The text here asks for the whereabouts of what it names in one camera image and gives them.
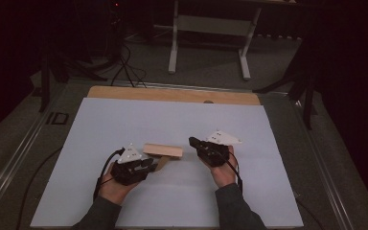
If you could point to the person's left hand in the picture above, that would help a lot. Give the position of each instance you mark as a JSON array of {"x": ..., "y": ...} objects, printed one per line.
[{"x": 115, "y": 191}]

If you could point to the dark equipment with red light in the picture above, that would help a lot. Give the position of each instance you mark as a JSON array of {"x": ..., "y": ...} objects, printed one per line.
[{"x": 115, "y": 28}]

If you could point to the metal floor rail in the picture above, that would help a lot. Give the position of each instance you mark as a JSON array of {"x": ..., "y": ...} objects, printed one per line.
[
  {"x": 12, "y": 159},
  {"x": 326, "y": 179},
  {"x": 185, "y": 86}
]

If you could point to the black metal stand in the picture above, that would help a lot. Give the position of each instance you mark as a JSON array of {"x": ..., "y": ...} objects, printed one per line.
[{"x": 308, "y": 105}]

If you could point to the white metal table frame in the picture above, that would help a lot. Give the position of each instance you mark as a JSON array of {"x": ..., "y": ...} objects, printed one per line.
[{"x": 212, "y": 25}]

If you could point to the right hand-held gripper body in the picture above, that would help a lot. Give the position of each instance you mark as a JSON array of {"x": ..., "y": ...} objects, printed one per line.
[{"x": 214, "y": 153}]

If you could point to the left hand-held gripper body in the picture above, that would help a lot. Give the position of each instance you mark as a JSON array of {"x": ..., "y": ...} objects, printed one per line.
[{"x": 127, "y": 171}]

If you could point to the white table sheet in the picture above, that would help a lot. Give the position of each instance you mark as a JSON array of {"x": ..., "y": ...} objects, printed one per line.
[{"x": 172, "y": 121}]

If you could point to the black floor socket plate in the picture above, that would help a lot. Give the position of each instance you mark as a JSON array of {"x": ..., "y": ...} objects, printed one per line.
[{"x": 57, "y": 118}]

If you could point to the person's right hand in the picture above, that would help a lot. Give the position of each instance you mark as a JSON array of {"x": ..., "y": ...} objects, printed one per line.
[{"x": 224, "y": 174}]

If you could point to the wooden picture frame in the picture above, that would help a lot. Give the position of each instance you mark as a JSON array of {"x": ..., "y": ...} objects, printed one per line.
[{"x": 163, "y": 150}]

